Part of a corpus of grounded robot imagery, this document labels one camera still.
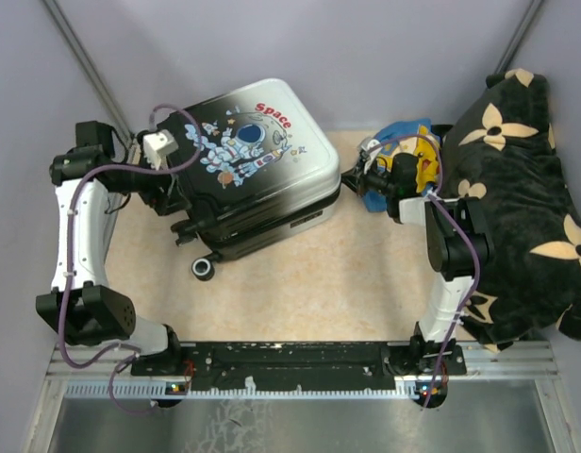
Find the black suitcase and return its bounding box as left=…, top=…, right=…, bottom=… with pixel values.
left=157, top=78, right=341, bottom=281

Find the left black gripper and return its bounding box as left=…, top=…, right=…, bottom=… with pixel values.
left=108, top=150, right=191, bottom=215

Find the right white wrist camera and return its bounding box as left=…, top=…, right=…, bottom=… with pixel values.
left=357, top=137, right=380, bottom=174

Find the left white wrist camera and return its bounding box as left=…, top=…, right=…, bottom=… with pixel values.
left=142, top=130, right=178, bottom=170

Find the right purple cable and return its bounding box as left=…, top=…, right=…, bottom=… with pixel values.
left=365, top=134, right=481, bottom=411

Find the black flower pattern blanket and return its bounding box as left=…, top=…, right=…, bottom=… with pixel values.
left=440, top=69, right=581, bottom=349

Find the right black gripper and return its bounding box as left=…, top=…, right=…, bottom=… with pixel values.
left=335, top=158, right=395, bottom=199

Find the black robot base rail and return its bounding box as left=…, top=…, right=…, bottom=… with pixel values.
left=131, top=342, right=436, bottom=392

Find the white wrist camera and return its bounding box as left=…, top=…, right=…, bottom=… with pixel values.
left=142, top=130, right=178, bottom=170
left=357, top=137, right=380, bottom=174

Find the light blue Pikachu shirt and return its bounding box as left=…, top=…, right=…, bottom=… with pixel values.
left=358, top=118, right=443, bottom=213

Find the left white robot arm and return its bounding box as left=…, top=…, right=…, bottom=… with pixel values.
left=36, top=121, right=185, bottom=375

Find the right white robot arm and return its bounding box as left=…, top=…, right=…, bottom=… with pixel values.
left=341, top=150, right=494, bottom=376

